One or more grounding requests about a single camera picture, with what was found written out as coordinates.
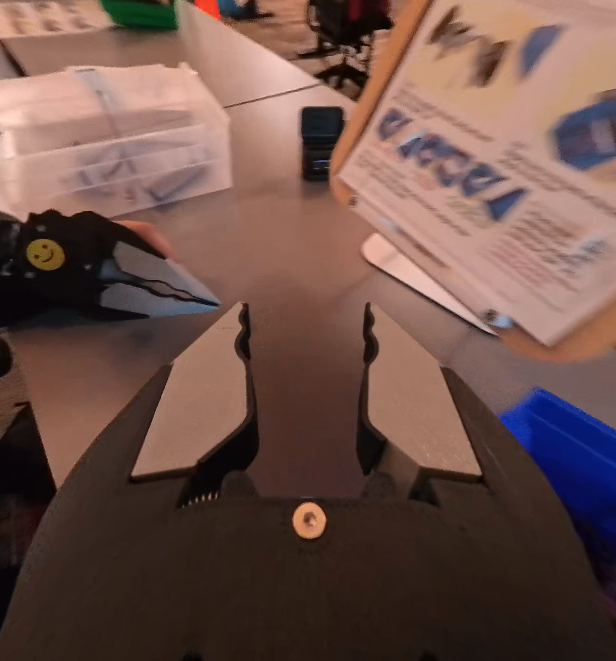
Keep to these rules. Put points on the person's left hand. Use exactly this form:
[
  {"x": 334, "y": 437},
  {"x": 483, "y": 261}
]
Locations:
[{"x": 148, "y": 235}]

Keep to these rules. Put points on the clear plastic bin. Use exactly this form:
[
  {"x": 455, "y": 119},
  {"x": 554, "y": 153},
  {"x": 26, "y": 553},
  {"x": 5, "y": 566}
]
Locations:
[{"x": 106, "y": 129}]

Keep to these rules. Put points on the printed paper sheet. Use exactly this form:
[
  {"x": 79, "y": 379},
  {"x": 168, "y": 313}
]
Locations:
[{"x": 39, "y": 18}]

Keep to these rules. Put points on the orange traffic cone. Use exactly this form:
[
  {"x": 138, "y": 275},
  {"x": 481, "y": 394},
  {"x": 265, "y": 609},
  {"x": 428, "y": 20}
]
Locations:
[{"x": 207, "y": 8}]

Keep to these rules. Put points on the green plastic bin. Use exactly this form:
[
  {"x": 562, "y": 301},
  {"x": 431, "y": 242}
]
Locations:
[{"x": 137, "y": 13}]

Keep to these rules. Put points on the white stand base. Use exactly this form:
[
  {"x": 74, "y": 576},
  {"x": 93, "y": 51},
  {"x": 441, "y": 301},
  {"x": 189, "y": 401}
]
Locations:
[{"x": 390, "y": 258}]

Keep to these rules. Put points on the person's dark clothing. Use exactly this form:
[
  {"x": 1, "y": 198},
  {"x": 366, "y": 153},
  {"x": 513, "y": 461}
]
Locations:
[{"x": 8, "y": 454}]

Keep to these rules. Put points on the blue plastic bin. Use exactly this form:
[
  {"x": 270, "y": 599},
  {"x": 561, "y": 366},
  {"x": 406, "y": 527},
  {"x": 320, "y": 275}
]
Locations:
[{"x": 576, "y": 465}]

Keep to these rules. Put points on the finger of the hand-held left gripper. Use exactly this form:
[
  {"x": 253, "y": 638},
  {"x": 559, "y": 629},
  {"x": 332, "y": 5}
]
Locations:
[
  {"x": 153, "y": 266},
  {"x": 143, "y": 302}
]

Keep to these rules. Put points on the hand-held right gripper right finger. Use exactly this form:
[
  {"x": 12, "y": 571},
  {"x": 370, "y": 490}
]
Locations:
[{"x": 416, "y": 408}]

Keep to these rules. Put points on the instruction sheet on board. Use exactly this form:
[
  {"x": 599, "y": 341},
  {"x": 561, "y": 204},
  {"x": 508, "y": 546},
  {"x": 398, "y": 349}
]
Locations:
[{"x": 494, "y": 155}]

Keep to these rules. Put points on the small black action camera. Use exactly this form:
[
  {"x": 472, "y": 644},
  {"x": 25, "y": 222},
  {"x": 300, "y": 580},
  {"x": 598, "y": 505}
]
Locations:
[{"x": 322, "y": 139}]

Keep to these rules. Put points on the black office chair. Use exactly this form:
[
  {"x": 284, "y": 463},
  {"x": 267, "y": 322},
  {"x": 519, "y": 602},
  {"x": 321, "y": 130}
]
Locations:
[{"x": 349, "y": 36}]

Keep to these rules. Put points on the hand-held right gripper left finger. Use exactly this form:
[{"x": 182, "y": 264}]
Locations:
[{"x": 199, "y": 408}]

